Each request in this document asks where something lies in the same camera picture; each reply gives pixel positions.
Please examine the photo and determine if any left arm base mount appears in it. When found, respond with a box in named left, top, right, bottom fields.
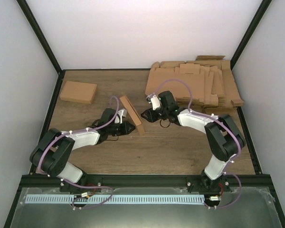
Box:
left=57, top=166, right=103, bottom=193

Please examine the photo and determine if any stack of flat cardboard sheets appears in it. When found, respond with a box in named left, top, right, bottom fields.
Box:
left=145, top=56, right=244, bottom=108

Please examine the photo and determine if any folded brown cardboard box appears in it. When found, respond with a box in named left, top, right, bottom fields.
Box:
left=59, top=81, right=97, bottom=104

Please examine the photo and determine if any black corner post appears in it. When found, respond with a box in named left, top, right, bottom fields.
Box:
left=16, top=0, right=63, bottom=75
left=230, top=0, right=272, bottom=70

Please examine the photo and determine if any right black corner post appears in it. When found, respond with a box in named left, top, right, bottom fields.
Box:
left=230, top=0, right=272, bottom=70

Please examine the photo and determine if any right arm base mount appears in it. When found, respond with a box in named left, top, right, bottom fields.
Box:
left=186, top=170, right=230, bottom=194

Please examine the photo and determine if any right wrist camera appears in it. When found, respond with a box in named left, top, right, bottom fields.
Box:
left=146, top=94, right=161, bottom=110

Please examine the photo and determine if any left black corner post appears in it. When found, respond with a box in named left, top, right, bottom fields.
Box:
left=16, top=0, right=63, bottom=75

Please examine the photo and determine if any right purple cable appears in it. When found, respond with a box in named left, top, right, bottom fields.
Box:
left=152, top=78, right=242, bottom=210

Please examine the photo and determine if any light blue slotted cable duct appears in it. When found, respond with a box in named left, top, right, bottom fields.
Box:
left=24, top=194, right=205, bottom=205

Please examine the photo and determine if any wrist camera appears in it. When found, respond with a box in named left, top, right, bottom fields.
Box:
left=114, top=108, right=127, bottom=124
left=146, top=94, right=161, bottom=110

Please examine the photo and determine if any black aluminium frame rail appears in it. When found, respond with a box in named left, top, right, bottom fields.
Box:
left=21, top=173, right=271, bottom=193

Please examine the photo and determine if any purple cable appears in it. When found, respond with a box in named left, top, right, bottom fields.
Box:
left=37, top=95, right=121, bottom=211
left=152, top=78, right=242, bottom=210

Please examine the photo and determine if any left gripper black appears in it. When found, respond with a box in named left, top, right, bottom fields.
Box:
left=108, top=121, right=136, bottom=136

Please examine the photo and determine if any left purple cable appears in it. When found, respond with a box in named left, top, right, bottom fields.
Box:
left=37, top=95, right=121, bottom=211

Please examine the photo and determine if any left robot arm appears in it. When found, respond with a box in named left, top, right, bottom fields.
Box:
left=29, top=108, right=135, bottom=192

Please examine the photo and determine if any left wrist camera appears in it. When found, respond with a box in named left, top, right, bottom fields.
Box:
left=114, top=108, right=127, bottom=124

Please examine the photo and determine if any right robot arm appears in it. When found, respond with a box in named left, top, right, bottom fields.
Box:
left=141, top=91, right=246, bottom=191

